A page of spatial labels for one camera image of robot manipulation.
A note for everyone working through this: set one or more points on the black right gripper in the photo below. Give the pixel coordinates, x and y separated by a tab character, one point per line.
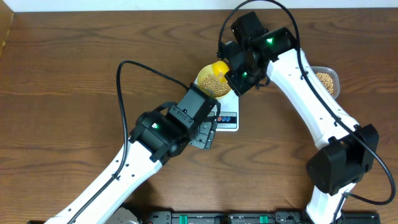
239	88

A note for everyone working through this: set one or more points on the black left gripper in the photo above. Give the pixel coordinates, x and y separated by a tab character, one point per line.
206	135

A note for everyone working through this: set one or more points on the yellow plastic scoop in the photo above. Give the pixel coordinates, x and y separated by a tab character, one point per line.
219	68

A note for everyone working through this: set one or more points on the yellow plastic bowl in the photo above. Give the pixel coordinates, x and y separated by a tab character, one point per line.
203	72

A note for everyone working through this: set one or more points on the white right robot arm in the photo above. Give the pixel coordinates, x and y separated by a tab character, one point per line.
346	150

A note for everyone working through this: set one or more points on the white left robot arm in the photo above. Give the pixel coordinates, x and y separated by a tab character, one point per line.
158	135

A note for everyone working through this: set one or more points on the soybeans in bowl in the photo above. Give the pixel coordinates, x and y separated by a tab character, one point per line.
215	83

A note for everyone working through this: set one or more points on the white digital kitchen scale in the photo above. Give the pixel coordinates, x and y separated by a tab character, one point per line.
228	119

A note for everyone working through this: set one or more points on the clear plastic soybean container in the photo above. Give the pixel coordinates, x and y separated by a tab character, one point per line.
329	78

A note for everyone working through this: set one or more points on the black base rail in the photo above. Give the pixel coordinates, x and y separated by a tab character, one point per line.
167	217

